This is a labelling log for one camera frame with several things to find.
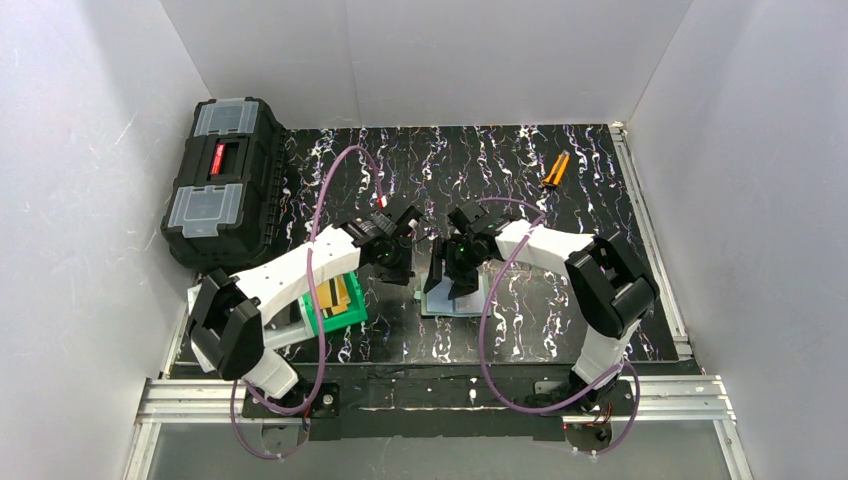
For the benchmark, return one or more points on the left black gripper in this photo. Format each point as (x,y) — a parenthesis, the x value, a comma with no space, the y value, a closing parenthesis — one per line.
(398,266)

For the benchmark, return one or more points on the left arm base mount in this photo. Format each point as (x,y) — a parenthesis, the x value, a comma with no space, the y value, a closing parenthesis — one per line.
(294,405)

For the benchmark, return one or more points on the gold credit cards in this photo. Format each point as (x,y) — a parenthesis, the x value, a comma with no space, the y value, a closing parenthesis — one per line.
(333,297)

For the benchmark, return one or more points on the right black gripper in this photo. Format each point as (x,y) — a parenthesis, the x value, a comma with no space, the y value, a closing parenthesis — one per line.
(454,273)

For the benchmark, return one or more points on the white bin with black cards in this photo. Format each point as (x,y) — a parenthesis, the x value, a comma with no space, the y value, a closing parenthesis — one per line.
(291,324)

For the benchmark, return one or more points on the black toolbox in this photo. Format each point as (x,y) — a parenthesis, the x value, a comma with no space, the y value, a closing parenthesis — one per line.
(225,208)

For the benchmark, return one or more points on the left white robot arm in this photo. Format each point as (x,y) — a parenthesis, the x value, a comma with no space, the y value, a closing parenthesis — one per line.
(228,313)

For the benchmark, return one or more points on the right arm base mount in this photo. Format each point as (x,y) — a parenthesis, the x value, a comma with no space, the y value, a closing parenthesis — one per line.
(602,417)

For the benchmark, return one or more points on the aluminium frame rail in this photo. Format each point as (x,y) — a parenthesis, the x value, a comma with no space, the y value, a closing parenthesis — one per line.
(186,424)

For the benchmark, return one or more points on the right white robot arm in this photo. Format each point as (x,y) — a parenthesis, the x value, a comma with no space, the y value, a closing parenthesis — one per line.
(613,288)

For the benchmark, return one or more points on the green plastic bin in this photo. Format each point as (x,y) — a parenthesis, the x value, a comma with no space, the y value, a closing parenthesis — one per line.
(357,311)

